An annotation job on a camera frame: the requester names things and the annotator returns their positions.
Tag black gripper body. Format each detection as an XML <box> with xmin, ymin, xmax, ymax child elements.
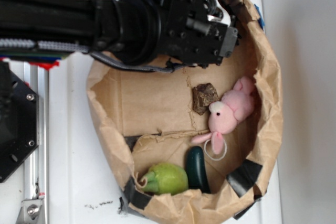
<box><xmin>133</xmin><ymin>0</ymin><xmax>241</xmax><ymax>69</ymax></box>

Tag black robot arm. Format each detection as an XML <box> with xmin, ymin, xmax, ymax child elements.
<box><xmin>1</xmin><ymin>0</ymin><xmax>238</xmax><ymax>73</ymax></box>

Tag brown rock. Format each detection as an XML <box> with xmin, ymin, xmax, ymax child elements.
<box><xmin>192</xmin><ymin>83</ymin><xmax>219</xmax><ymax>115</ymax></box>

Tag pink plush bunny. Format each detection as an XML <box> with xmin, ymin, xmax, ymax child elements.
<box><xmin>191</xmin><ymin>77</ymin><xmax>255</xmax><ymax>161</ymax></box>

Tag brown paper bag bin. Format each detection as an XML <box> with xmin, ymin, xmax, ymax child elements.
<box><xmin>87</xmin><ymin>0</ymin><xmax>283</xmax><ymax>223</ymax></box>

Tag dark green toy cucumber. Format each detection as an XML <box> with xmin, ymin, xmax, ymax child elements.
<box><xmin>186</xmin><ymin>146</ymin><xmax>211</xmax><ymax>194</ymax></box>

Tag light green toy vegetable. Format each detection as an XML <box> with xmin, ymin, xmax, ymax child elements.
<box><xmin>140</xmin><ymin>163</ymin><xmax>188</xmax><ymax>195</ymax></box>

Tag white plastic tray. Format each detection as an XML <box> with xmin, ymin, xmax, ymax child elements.
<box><xmin>45</xmin><ymin>0</ymin><xmax>282</xmax><ymax>223</ymax></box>

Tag grey braided cable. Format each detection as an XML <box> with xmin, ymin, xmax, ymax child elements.
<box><xmin>89</xmin><ymin>50</ymin><xmax>176</xmax><ymax>73</ymax></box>

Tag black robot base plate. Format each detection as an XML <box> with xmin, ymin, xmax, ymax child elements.
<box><xmin>1</xmin><ymin>62</ymin><xmax>38</xmax><ymax>183</ymax></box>

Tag aluminium extrusion rail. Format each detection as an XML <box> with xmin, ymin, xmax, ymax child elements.
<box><xmin>16</xmin><ymin>63</ymin><xmax>49</xmax><ymax>223</ymax></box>

